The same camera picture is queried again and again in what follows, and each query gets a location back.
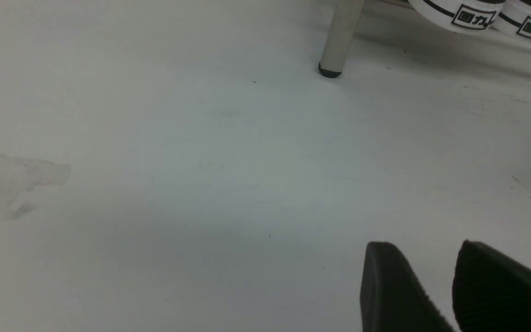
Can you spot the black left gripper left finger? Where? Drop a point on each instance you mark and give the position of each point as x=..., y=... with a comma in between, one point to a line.
x=392, y=298

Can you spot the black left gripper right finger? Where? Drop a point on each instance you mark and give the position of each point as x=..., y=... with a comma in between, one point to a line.
x=491, y=292

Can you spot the stainless steel shoe rack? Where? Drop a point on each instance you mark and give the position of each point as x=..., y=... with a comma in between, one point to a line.
x=342, y=31

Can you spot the left black canvas sneaker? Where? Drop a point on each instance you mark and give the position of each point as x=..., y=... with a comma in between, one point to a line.
x=462, y=16

